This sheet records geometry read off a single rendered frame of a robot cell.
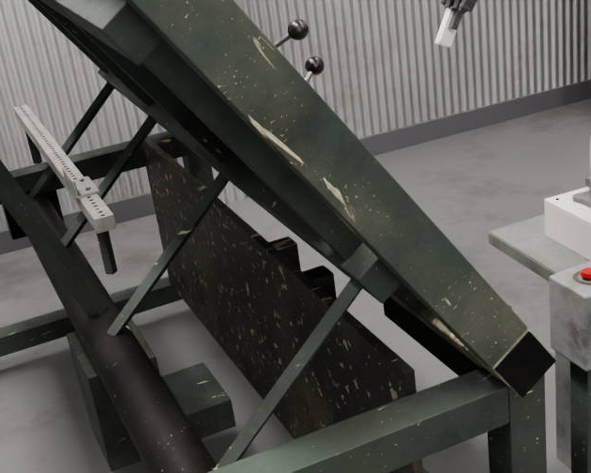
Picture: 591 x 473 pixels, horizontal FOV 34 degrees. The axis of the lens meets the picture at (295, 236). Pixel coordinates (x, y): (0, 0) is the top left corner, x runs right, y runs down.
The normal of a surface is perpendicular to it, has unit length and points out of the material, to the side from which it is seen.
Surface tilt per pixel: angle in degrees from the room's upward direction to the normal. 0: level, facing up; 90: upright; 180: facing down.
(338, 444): 0
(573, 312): 90
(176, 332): 0
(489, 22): 90
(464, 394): 0
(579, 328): 90
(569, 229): 90
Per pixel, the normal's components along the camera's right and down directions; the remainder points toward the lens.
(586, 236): -0.92, 0.26
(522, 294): -0.13, -0.90
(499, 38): 0.37, 0.34
